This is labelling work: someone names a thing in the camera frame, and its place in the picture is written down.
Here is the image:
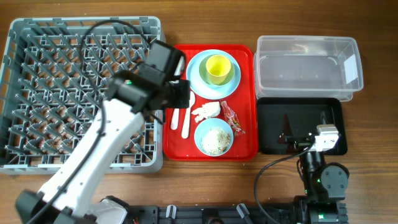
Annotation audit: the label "white paper napkin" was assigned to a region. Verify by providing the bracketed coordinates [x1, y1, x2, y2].
[192, 101, 221, 123]

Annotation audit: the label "light blue small bowl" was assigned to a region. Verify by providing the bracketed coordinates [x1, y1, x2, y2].
[194, 118, 234, 157]

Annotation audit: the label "red plastic snack wrapper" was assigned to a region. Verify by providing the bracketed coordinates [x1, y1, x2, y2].
[220, 101, 246, 136]

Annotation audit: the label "rice and food scraps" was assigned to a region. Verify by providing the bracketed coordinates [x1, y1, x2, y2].
[200, 128, 232, 156]

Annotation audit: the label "white plastic fork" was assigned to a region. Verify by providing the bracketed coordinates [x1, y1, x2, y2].
[170, 57, 185, 130]

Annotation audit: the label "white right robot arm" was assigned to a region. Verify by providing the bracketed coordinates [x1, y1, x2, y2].
[272, 133, 349, 224]

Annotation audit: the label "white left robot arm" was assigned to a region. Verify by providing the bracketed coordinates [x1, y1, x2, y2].
[16, 59, 189, 223]

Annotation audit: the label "black plastic waste tray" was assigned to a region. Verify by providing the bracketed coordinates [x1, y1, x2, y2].
[257, 98, 348, 156]

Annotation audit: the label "clear plastic waste bin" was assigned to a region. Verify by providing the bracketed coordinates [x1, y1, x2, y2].
[254, 35, 364, 101]

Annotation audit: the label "grey plastic dishwasher rack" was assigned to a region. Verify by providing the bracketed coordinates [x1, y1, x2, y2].
[1, 16, 165, 175]

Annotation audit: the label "light green bowl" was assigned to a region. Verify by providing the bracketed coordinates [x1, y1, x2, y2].
[199, 55, 234, 87]

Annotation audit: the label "light blue plate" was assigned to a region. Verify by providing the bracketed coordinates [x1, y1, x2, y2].
[186, 49, 241, 100]

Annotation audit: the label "yellow plastic cup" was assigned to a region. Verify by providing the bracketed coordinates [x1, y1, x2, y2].
[205, 54, 233, 85]

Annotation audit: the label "red plastic serving tray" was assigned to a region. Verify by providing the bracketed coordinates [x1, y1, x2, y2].
[163, 44, 259, 161]

